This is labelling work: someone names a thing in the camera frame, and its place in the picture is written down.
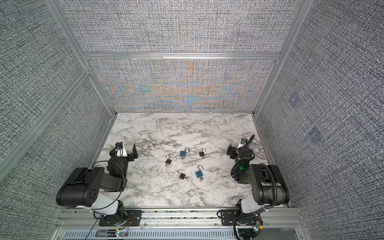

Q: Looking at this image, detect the small black padlock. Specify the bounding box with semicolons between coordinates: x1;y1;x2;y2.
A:
165;155;172;167
177;169;189;181
199;148;207;159

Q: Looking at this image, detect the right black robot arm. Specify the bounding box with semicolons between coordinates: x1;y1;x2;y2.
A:
227;145;290;224

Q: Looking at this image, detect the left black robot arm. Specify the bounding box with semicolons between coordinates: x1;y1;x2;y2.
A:
56;142;139;227

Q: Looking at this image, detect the lower blue padlock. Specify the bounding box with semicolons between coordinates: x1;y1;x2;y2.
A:
195;165;204;181

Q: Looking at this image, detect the blue padlock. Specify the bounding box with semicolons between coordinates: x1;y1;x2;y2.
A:
180;147;190;158
195;165;204;181

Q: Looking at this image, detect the upper blue padlock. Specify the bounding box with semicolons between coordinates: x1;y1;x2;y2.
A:
180;147;190;158

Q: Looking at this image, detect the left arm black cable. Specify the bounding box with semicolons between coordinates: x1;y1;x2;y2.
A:
83;160;127;240

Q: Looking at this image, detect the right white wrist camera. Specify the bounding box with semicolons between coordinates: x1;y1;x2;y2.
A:
238;138;248;150

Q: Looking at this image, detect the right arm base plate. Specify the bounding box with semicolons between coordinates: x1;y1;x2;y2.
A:
217;209;263;226

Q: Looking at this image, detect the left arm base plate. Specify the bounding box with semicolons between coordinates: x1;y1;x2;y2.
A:
99;210;143;228

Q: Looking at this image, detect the aluminium front rail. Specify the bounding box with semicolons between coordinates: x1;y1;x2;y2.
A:
50;207;311;240

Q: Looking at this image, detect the aluminium frame back bar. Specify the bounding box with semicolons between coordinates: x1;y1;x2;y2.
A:
83;52;281;61

